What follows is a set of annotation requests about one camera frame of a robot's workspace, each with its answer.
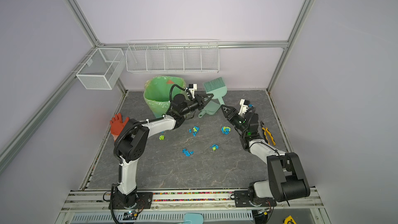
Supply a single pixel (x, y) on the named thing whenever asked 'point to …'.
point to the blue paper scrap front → (187, 152)
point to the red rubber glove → (117, 125)
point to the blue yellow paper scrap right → (226, 130)
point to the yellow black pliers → (268, 136)
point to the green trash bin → (157, 90)
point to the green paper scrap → (162, 137)
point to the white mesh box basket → (101, 70)
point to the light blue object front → (193, 218)
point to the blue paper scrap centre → (195, 129)
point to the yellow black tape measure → (289, 220)
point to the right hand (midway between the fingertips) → (222, 108)
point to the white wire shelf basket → (173, 56)
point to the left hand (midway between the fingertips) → (216, 97)
